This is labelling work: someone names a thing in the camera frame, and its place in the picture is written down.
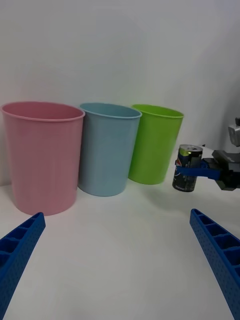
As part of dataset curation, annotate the pale blue plastic waste bin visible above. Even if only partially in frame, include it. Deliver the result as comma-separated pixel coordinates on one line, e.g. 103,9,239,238
77,102,143,198

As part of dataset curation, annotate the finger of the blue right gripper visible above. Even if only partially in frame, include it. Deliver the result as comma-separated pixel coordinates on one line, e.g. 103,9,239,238
174,166,222,181
200,157,215,169

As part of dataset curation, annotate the green plastic waste bin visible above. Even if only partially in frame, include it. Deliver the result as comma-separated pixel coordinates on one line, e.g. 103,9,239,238
127,104,185,185

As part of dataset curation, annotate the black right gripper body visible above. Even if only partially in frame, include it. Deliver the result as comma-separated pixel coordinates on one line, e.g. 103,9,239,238
211,149,240,192

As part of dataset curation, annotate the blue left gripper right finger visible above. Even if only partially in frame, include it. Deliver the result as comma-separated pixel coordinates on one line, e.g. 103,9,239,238
189,208,240,320

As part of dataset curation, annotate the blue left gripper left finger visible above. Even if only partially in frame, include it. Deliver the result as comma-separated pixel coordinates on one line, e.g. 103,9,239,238
0,211,47,320

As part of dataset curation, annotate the black drink can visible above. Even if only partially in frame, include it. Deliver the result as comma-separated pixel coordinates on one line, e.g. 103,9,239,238
171,144,204,193

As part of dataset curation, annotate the pink plastic waste bin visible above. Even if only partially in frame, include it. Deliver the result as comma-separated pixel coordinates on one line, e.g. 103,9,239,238
0,101,86,216

